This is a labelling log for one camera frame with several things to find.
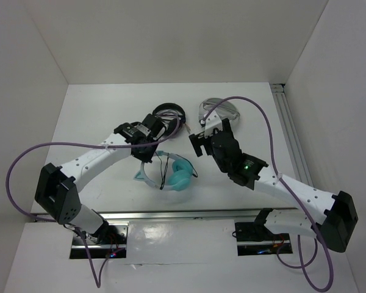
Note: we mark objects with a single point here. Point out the aluminium front rail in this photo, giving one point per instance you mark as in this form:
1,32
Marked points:
238,214

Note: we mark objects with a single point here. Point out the black headphones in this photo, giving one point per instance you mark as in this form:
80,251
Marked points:
172,116

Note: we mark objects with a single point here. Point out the teal cat ear headphones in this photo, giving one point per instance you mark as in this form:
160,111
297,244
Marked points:
183,171

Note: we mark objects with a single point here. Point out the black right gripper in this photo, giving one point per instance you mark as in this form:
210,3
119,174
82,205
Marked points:
196,140

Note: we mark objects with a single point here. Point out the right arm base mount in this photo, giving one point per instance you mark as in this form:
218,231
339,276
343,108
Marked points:
254,239

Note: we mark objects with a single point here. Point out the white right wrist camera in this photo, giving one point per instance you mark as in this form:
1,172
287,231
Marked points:
211,124

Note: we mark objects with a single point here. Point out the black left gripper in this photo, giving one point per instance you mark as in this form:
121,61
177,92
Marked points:
146,158

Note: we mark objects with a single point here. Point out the white gaming headset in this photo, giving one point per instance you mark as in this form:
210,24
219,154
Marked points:
225,110

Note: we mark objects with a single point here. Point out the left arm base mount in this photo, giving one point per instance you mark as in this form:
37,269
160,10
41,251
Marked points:
113,245

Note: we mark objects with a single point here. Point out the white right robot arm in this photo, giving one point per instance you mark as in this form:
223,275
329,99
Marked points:
328,217

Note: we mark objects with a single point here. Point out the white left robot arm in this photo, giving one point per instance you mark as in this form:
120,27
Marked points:
58,188

